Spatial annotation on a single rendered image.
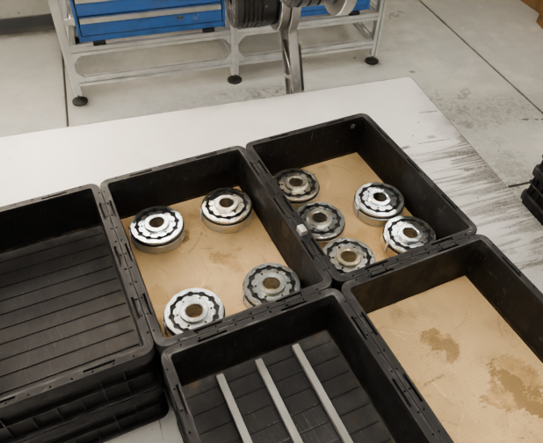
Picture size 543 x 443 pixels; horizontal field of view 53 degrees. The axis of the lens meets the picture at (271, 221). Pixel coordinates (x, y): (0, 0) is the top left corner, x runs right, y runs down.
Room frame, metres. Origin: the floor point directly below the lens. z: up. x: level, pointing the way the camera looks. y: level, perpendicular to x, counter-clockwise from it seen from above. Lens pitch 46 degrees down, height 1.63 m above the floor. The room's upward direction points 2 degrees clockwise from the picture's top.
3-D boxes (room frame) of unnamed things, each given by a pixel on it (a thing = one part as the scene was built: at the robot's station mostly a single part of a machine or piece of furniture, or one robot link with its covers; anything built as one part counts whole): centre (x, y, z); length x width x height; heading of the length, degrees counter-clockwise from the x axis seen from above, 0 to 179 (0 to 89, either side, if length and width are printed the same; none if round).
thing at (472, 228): (0.78, -0.16, 0.92); 0.40 x 0.30 x 0.02; 26
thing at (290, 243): (0.65, 0.11, 0.87); 0.40 x 0.30 x 0.11; 26
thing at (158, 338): (0.65, 0.11, 0.92); 0.40 x 0.30 x 0.02; 26
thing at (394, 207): (0.82, -0.22, 0.86); 0.10 x 0.10 x 0.01
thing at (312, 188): (0.85, -0.05, 0.86); 0.10 x 0.10 x 0.01
